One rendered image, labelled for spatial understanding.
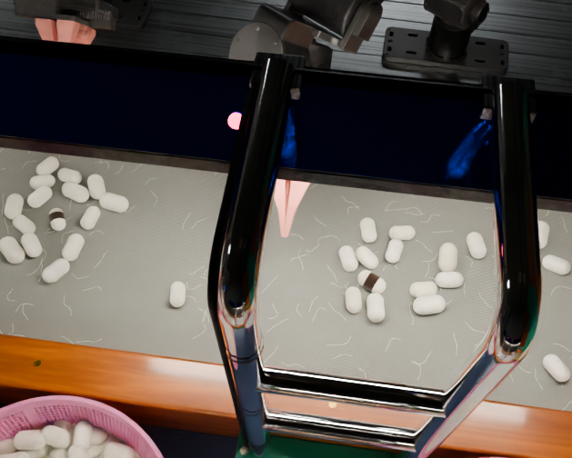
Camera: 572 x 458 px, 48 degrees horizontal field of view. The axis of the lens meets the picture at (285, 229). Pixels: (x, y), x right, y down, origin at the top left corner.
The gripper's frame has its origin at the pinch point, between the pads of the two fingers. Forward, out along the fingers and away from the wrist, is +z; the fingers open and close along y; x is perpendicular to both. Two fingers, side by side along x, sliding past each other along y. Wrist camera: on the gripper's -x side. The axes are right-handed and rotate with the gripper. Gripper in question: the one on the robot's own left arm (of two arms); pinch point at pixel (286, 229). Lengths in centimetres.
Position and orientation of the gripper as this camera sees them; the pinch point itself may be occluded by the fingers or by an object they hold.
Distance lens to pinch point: 69.8
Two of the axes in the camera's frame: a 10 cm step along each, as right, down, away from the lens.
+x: 1.0, -1.7, 9.8
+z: -1.1, 9.8, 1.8
